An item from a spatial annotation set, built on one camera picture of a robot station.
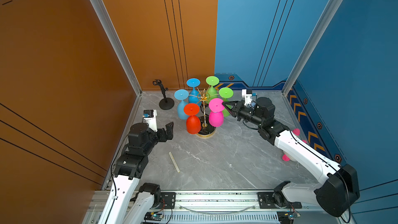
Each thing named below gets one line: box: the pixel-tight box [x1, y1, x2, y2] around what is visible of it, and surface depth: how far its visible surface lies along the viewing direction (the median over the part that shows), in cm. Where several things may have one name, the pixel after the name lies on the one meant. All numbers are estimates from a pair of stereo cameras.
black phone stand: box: [152, 79, 175, 111], surface depth 111 cm
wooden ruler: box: [168, 151, 181, 173], surface depth 87 cm
